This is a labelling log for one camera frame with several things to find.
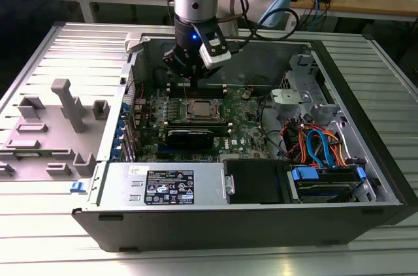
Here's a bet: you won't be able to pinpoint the silver square CPU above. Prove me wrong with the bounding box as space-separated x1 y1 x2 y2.
193 102 216 117

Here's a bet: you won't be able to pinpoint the metal socket cover frame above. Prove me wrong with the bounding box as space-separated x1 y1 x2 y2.
186 99 226 121

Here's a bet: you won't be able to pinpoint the black RAM slot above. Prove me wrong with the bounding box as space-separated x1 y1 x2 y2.
167 89 229 95
167 86 229 92
167 83 229 89
167 93 229 99

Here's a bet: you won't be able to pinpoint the CPU socket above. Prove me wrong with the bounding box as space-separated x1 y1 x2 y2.
184 96 228 123

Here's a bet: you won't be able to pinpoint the RAM stick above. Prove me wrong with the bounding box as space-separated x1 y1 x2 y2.
16 151 43 160
165 120 233 137

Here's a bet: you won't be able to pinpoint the black graphics card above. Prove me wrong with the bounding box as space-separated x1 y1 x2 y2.
166 129 216 150

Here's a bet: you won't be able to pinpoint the green motherboard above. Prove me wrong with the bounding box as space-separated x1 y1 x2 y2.
135 84 272 163

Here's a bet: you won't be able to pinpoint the blue card retainer clips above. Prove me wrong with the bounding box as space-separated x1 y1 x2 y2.
112 106 130 162

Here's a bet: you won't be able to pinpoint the silver metal disk bay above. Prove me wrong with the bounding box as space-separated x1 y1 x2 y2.
270 54 347 127

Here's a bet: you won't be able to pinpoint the black rating label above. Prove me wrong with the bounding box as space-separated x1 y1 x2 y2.
144 170 195 206

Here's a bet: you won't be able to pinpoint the silver power supply box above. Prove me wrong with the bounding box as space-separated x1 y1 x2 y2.
97 161 227 207

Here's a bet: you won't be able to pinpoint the black plastic shroud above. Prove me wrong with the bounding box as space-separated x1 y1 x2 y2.
223 159 290 205

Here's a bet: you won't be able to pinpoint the grey parts rack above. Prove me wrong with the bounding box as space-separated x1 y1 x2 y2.
0 78 110 181

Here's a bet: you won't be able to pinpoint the hard disk in blue carrier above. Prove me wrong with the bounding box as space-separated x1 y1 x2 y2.
287 164 367 204

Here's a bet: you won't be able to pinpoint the black PC case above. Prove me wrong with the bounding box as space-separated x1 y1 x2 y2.
71 31 418 254

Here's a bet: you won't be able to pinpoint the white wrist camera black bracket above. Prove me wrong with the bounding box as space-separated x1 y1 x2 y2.
191 21 233 70

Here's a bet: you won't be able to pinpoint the thin red wire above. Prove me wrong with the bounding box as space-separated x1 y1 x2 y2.
127 80 146 101

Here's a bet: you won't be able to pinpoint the brown curved hose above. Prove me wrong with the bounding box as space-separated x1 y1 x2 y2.
217 14 242 25

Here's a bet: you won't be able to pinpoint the thin black wire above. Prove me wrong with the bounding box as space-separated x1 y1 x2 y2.
244 74 272 91

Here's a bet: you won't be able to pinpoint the thick black cable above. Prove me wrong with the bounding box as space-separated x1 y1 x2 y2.
259 98 288 161

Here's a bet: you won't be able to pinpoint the blue network cable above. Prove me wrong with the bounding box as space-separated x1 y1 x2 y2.
306 0 327 25

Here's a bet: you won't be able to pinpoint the blue data cable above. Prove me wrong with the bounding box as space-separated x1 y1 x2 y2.
306 128 338 170

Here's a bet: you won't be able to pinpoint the orange power wire bundle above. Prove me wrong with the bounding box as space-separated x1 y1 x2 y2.
281 119 355 168

